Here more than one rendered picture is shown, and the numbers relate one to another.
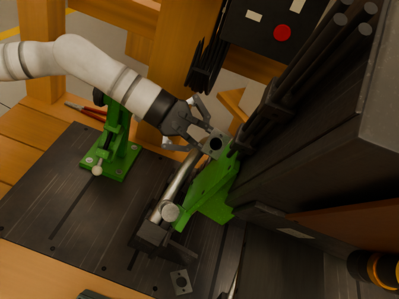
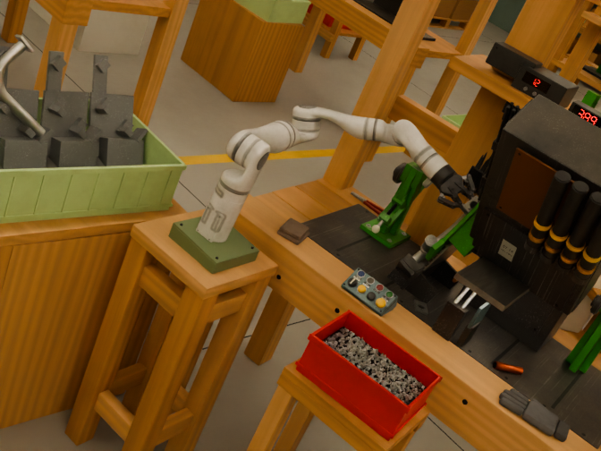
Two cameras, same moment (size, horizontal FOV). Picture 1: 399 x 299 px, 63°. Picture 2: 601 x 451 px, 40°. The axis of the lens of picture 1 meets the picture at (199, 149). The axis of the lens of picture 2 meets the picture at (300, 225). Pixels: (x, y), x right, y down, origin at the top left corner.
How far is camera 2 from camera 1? 1.96 m
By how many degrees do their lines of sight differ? 26
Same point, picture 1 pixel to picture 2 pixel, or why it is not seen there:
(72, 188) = (353, 236)
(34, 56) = (382, 126)
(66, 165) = (351, 224)
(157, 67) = not seen: hidden behind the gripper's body
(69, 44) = (404, 123)
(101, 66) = (418, 140)
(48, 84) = (348, 171)
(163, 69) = not seen: hidden behind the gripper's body
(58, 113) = (345, 197)
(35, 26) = not seen: hidden behind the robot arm
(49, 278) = (335, 265)
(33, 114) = (326, 191)
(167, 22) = (462, 137)
